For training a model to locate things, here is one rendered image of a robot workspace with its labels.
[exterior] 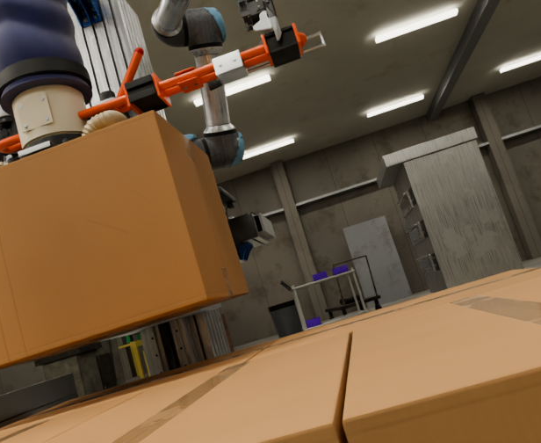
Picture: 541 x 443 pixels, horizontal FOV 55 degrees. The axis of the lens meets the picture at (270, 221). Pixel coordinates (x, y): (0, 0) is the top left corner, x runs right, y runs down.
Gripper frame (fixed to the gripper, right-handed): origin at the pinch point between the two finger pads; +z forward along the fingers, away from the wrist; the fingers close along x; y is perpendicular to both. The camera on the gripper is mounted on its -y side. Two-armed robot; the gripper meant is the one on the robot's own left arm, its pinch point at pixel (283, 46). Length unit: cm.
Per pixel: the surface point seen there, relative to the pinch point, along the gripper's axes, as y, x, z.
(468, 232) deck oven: -170, -598, 33
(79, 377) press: 399, -588, 63
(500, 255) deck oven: -197, -598, 73
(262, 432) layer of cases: 12, 81, 67
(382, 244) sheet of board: -102, -1099, -18
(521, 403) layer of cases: -4, 83, 69
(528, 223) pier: -421, -1109, 35
